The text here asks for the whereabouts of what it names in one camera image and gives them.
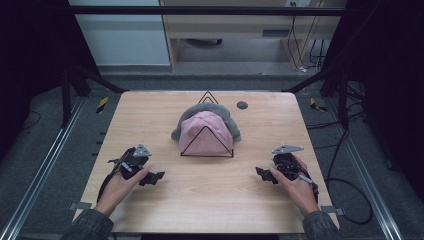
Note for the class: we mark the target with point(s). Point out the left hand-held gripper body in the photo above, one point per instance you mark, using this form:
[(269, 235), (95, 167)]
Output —
[(135, 161)]

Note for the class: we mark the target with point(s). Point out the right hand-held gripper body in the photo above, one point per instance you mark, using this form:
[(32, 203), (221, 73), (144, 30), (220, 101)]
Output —
[(287, 163)]

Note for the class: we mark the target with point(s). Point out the pink knit hat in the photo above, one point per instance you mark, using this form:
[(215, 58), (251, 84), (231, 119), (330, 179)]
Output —
[(205, 133)]

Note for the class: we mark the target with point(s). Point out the grey knit hat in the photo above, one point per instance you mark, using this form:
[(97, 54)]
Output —
[(213, 108)]

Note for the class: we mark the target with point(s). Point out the person's right hand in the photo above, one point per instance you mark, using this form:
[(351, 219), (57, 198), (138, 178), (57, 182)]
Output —
[(296, 191)]

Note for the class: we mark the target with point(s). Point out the person's left hand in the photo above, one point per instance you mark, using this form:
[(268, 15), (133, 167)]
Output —
[(116, 191)]

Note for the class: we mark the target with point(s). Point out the tool on floor right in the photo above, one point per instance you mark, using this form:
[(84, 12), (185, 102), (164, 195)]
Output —
[(316, 105)]

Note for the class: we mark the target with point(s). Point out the round grey table grommet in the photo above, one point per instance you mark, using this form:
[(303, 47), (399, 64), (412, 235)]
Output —
[(242, 105)]

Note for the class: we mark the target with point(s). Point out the black metal stand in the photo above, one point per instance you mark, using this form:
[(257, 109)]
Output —
[(78, 83), (333, 83)]

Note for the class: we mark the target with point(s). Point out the white cabinet panel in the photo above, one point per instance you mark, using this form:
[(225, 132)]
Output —
[(123, 36)]

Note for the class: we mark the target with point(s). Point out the black curtain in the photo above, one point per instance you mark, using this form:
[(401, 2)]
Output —
[(390, 83), (30, 60)]

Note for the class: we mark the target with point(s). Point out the grey table corner bracket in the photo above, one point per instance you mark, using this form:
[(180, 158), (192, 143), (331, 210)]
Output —
[(80, 206), (332, 210)]

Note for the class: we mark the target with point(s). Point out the aluminium rail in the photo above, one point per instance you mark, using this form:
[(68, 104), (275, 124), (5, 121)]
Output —
[(40, 173), (370, 186)]

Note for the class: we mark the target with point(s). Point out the black horizontal frame bar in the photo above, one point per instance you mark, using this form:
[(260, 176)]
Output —
[(200, 10)]

